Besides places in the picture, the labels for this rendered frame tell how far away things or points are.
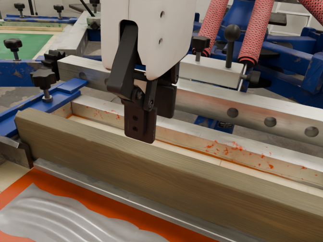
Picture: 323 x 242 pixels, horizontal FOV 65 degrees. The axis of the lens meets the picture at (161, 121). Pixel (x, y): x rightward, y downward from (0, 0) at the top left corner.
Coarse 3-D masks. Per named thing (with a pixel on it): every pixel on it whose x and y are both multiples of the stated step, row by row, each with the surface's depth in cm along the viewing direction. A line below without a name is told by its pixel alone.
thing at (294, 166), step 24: (96, 120) 53; (120, 120) 50; (168, 120) 49; (192, 144) 46; (216, 144) 44; (240, 144) 44; (264, 144) 44; (264, 168) 43; (288, 168) 41; (312, 168) 40
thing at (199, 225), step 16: (64, 176) 34; (80, 176) 34; (96, 192) 33; (112, 192) 32; (128, 192) 33; (144, 208) 31; (160, 208) 31; (176, 224) 30; (192, 224) 29; (208, 224) 29; (224, 240) 28; (240, 240) 28; (256, 240) 28
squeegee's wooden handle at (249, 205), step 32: (32, 128) 34; (64, 128) 33; (96, 128) 33; (64, 160) 35; (96, 160) 32; (128, 160) 30; (160, 160) 29; (192, 160) 29; (160, 192) 30; (192, 192) 28; (224, 192) 26; (256, 192) 25; (288, 192) 26; (224, 224) 29; (256, 224) 27; (288, 224) 25; (320, 224) 24
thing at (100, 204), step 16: (32, 176) 39; (48, 176) 39; (16, 192) 36; (48, 192) 37; (64, 192) 37; (80, 192) 37; (0, 208) 34; (96, 208) 35; (112, 208) 35; (128, 208) 35; (0, 240) 30; (16, 240) 30; (32, 240) 31
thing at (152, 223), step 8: (152, 216) 34; (144, 224) 33; (152, 224) 33; (160, 224) 33; (168, 224) 34; (160, 232) 32; (168, 232) 33; (176, 232) 33; (184, 232) 33; (192, 232) 33; (168, 240) 32; (176, 240) 32; (184, 240) 32; (192, 240) 32; (200, 240) 32; (208, 240) 32
